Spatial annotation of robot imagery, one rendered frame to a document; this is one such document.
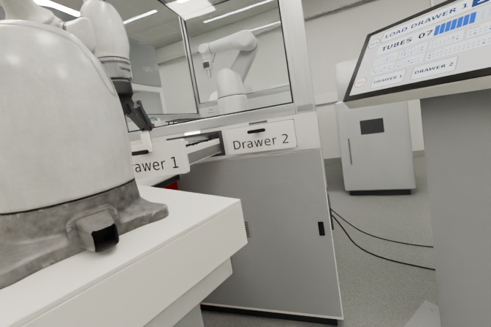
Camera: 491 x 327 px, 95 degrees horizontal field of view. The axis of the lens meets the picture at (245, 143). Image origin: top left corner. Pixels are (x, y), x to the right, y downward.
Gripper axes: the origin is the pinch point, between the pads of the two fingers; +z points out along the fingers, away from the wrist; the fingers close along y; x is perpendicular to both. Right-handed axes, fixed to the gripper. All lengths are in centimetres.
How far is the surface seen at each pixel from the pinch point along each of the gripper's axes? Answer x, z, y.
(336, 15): -102, -147, 357
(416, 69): -79, -10, 23
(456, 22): -89, -20, 25
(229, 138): -15.5, 2.1, 38.2
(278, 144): -36, 7, 38
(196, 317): -31.0, 23.8, -25.2
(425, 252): -103, 91, 99
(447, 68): -83, -9, 17
